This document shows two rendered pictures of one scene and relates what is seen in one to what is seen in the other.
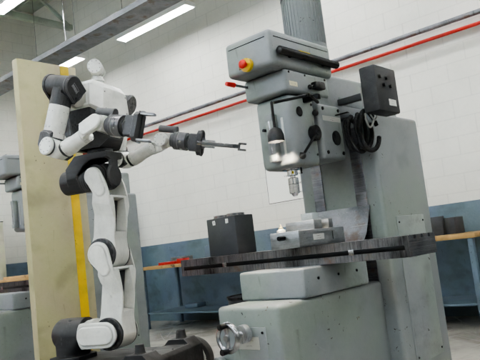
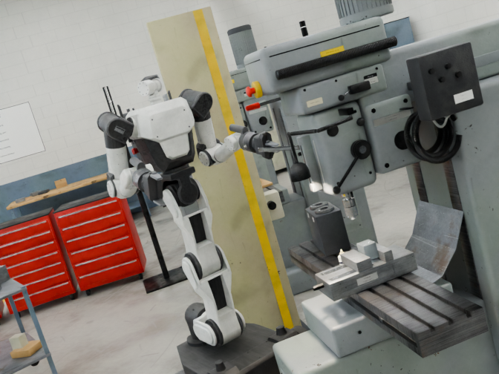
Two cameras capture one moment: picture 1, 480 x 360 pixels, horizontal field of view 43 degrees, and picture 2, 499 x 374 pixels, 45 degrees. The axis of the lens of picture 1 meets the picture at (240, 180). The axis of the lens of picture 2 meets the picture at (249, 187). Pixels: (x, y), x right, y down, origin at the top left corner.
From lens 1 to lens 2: 170 cm
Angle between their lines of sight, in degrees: 41
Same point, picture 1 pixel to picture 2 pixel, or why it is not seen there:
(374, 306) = not seen: hidden behind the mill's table
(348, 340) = not seen: outside the picture
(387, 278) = (489, 300)
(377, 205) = (471, 214)
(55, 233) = (221, 182)
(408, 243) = (418, 342)
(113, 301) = (210, 306)
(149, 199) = (429, 14)
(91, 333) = (200, 332)
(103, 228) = (188, 244)
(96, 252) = (186, 268)
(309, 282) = (344, 340)
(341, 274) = not seen: hidden behind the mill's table
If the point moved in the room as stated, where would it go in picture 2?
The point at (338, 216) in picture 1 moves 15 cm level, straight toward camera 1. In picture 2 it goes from (436, 215) to (419, 229)
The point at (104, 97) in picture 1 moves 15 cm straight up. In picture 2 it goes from (153, 126) to (142, 93)
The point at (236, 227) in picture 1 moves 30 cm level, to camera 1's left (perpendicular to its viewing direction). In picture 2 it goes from (320, 229) to (265, 234)
